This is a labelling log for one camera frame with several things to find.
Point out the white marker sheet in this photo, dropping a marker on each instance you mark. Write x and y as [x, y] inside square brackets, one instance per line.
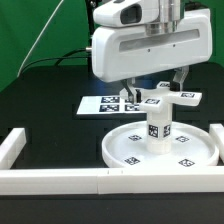
[112, 104]

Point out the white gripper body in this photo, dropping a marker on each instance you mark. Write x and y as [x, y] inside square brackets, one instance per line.
[139, 37]

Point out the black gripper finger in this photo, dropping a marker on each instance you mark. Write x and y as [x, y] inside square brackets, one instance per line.
[180, 75]
[134, 95]

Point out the white fence bar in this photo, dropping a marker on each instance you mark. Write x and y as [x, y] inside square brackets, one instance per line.
[11, 147]
[110, 181]
[216, 132]

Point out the white right fence bar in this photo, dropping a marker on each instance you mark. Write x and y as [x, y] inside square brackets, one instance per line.
[216, 132]

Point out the white front fence bar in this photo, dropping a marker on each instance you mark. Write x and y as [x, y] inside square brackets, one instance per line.
[110, 181]

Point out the white left fence bar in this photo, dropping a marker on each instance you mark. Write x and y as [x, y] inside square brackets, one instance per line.
[11, 147]

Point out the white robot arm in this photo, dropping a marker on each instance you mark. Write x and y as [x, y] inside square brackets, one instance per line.
[140, 37]

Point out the white round table top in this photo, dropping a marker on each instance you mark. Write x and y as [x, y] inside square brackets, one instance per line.
[126, 146]

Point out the white cross table base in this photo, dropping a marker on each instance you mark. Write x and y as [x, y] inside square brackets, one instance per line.
[155, 100]

